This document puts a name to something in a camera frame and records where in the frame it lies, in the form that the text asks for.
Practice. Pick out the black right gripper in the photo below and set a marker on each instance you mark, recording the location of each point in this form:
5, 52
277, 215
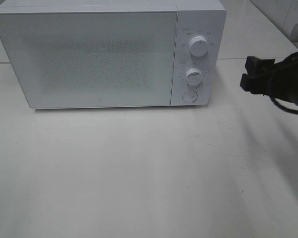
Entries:
281, 82

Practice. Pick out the white microwave knob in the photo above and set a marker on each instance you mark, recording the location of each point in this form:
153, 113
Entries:
193, 76
198, 45

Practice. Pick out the round microwave door-release button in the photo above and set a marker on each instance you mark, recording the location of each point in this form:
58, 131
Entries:
190, 96

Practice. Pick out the white microwave door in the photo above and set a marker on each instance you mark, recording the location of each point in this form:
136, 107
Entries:
88, 60

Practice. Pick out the white microwave oven body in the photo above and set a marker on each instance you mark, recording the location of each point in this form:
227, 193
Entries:
194, 17

